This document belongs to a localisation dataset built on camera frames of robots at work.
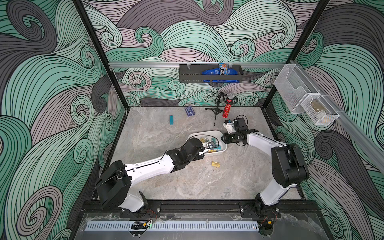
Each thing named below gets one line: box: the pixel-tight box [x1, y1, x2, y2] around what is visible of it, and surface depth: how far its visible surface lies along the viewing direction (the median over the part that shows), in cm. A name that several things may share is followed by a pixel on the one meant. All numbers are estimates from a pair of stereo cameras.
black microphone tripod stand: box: [205, 91, 230, 126], surface depth 100 cm
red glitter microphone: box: [222, 92, 236, 118], surface depth 97 cm
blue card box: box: [184, 106, 196, 117], surface depth 119 cm
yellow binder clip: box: [211, 161, 221, 172], surface depth 89 cm
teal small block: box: [169, 115, 174, 125], surface depth 116 cm
